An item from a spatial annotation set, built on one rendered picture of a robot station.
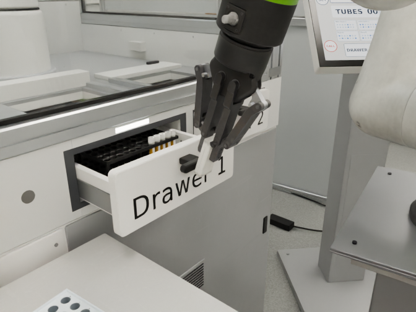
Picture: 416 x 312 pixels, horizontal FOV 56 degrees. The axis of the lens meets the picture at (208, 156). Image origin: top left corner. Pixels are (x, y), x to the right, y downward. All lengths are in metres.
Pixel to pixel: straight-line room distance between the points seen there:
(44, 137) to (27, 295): 0.23
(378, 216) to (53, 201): 0.58
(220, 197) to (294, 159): 1.45
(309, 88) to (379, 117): 1.54
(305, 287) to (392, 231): 1.03
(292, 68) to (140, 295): 1.87
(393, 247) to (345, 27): 0.81
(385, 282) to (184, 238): 0.45
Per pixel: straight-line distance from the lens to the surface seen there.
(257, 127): 1.07
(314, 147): 2.38
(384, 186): 0.93
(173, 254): 0.97
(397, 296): 0.83
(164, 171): 0.65
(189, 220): 0.97
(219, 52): 0.53
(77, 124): 0.69
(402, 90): 0.77
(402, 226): 0.80
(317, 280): 1.81
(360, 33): 1.37
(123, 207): 0.61
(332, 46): 1.31
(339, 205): 1.60
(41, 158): 0.66
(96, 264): 0.69
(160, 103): 0.80
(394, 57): 0.79
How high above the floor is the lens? 1.17
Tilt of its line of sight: 23 degrees down
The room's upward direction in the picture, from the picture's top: straight up
